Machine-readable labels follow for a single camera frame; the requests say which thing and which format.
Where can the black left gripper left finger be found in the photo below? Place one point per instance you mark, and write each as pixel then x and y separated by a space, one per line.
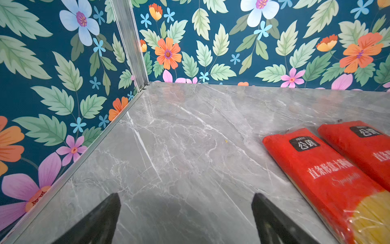
pixel 97 227

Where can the red spaghetti bag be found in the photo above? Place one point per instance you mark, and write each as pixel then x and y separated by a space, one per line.
pixel 353 206
pixel 364 145

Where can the aluminium frame post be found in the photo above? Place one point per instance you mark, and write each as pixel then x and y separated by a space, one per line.
pixel 127 26

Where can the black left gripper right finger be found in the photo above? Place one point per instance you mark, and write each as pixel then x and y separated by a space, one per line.
pixel 274 226

